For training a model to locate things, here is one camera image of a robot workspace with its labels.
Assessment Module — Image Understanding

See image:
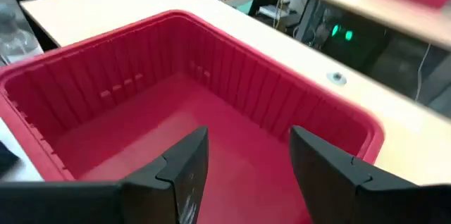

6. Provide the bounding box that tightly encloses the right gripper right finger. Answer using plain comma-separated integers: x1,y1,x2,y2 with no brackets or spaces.
289,125,451,224

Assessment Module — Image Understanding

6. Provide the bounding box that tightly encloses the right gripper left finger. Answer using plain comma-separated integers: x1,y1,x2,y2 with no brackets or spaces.
0,126,209,224

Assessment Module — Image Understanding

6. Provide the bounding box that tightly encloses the red plastic laundry basket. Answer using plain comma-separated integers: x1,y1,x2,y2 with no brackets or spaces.
0,9,385,224

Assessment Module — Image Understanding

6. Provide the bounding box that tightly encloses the grey desk grommet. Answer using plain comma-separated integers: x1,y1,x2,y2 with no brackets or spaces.
326,71,348,87

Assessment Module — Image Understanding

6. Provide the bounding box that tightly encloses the black computer tower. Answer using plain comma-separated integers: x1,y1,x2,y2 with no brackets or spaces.
295,0,390,74

